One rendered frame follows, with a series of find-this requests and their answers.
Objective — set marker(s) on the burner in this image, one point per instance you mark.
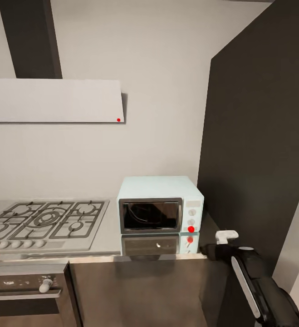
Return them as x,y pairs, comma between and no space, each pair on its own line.
27,226

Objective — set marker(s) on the microwave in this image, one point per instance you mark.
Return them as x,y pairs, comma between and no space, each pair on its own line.
159,204

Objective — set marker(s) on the oven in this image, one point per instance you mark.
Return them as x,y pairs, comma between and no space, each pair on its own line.
38,296

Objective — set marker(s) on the fridge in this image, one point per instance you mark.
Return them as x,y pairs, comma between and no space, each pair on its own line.
249,163

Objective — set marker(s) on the range hood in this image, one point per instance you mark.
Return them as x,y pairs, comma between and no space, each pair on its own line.
39,93

